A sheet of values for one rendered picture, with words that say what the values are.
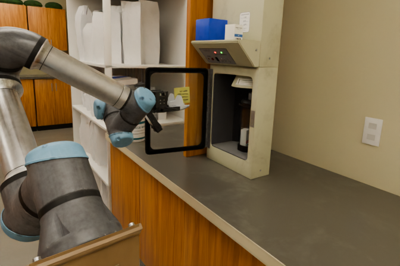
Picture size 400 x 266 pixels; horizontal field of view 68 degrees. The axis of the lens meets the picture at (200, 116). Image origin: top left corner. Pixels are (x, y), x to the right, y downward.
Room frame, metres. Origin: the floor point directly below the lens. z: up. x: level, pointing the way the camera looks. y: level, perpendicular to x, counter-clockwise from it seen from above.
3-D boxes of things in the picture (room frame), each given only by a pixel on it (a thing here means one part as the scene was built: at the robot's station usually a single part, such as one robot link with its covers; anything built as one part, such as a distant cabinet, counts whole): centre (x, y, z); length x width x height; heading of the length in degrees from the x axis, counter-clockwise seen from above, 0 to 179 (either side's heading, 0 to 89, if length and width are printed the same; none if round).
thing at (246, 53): (1.28, -0.09, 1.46); 0.32 x 0.11 x 0.10; 35
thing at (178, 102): (1.16, 0.08, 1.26); 0.09 x 0.03 x 0.06; 112
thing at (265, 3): (1.38, -0.23, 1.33); 0.32 x 0.25 x 0.77; 35
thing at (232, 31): (1.22, -0.12, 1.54); 0.05 x 0.05 x 0.06; 42
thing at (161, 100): (1.13, 0.19, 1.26); 0.12 x 0.08 x 0.09; 124
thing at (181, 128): (1.36, 0.11, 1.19); 0.30 x 0.01 x 0.40; 115
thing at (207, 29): (1.35, -0.04, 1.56); 0.10 x 0.10 x 0.09; 35
